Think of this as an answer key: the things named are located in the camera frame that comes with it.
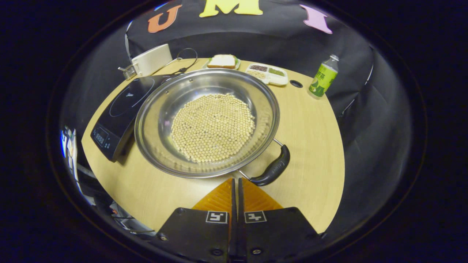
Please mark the black induction cooktop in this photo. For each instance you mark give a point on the black induction cooktop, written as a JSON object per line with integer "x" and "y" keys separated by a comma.
{"x": 120, "y": 109}

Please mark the pile of soybeans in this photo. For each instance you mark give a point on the pile of soybeans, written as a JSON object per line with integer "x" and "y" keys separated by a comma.
{"x": 212, "y": 128}

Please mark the white toaster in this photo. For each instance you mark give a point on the white toaster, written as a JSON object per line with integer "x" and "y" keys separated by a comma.
{"x": 151, "y": 60}

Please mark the green label drink bottle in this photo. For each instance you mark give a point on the green label drink bottle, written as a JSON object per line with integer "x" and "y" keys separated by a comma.
{"x": 322, "y": 78}

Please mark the white bread sandwich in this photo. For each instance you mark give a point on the white bread sandwich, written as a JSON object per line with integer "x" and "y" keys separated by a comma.
{"x": 222, "y": 61}

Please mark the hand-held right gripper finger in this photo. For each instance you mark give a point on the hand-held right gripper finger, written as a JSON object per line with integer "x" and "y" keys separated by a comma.
{"x": 240, "y": 233}
{"x": 234, "y": 233}

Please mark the white divided dish of beans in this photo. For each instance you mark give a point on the white divided dish of beans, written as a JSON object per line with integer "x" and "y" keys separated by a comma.
{"x": 279, "y": 80}

